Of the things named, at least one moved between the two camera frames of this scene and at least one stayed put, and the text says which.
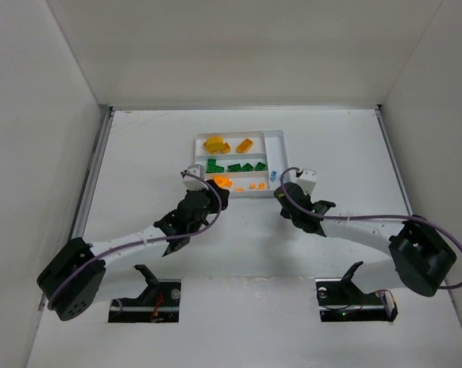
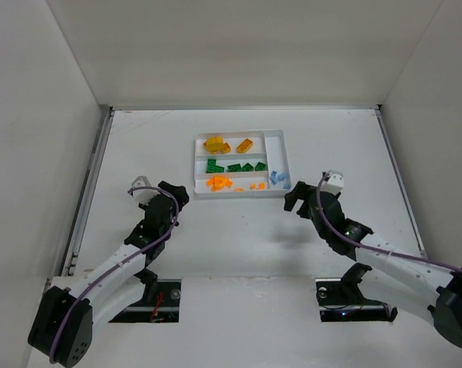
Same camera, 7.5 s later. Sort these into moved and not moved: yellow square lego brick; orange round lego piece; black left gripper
Moved: black left gripper
Not moved: yellow square lego brick; orange round lego piece
